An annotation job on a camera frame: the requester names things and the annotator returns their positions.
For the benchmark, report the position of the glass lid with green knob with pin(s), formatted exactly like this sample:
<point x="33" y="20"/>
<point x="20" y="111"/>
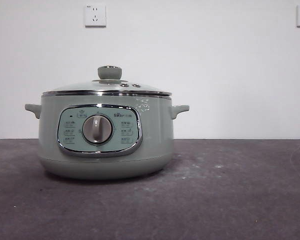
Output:
<point x="109" y="72"/>

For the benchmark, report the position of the green electric cooking pot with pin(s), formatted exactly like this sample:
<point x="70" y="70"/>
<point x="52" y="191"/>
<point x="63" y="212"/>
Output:
<point x="155" y="135"/>

